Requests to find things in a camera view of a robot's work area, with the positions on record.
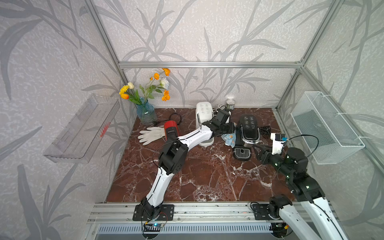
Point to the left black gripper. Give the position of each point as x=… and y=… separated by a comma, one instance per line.
x=232, y=127

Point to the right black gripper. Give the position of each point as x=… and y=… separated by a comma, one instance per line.
x=265, y=152

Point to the white coffee machine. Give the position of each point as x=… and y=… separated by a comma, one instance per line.
x=204, y=113

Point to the blue pink patterned cloth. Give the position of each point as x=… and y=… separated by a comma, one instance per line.
x=230, y=139

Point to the black coffee machine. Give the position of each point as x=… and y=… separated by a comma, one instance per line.
x=247, y=135

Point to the red coffee machine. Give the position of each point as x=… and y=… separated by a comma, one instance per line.
x=171, y=131

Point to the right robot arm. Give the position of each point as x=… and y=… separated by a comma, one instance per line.
x=307, y=192

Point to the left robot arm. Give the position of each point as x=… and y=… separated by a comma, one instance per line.
x=172, y=158

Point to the tin can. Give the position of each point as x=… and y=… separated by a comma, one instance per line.
x=230, y=104

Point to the white glove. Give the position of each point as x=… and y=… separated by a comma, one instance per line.
x=151, y=134

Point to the blue glass vase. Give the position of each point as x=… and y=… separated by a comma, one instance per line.
x=146, y=113

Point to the orange yellow artificial flowers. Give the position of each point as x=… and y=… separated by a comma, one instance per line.
x=158, y=83

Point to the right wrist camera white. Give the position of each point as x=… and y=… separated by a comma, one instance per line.
x=279, y=141

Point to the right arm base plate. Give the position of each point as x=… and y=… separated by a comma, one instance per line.
x=265, y=211

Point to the white wire mesh basket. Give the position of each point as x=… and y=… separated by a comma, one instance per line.
x=327, y=134

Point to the aluminium front rail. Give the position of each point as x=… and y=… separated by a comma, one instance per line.
x=184, y=212

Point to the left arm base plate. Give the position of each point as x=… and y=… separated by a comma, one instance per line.
x=148, y=213

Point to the clear plastic wall shelf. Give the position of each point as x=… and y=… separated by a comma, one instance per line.
x=79, y=140

